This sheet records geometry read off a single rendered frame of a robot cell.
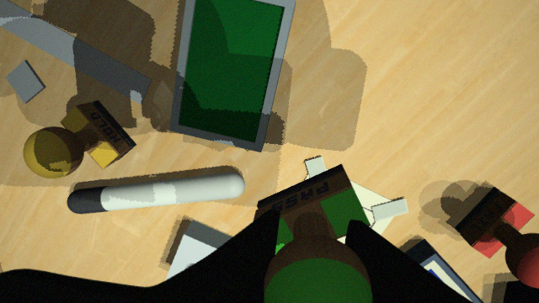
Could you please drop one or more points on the white marker with black cap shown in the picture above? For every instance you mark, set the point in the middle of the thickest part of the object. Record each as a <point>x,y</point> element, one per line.
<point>165,192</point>

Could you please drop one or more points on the white inspection card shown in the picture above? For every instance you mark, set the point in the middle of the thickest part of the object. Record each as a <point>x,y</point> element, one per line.
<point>379,209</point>

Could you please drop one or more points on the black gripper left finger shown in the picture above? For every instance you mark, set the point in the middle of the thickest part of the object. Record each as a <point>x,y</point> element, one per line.
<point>234,273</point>

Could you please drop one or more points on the green ink pad in grey tray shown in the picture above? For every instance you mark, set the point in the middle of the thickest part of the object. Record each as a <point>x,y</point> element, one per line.
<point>230,57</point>

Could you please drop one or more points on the yellow rubber stamp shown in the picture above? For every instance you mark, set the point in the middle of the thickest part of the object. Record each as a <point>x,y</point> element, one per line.
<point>54,152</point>

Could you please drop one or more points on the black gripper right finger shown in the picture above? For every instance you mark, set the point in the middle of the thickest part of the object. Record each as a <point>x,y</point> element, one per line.
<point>394,276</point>

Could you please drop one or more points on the grey flat bar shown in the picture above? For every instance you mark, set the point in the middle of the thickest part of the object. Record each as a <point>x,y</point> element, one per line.
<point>74,52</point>

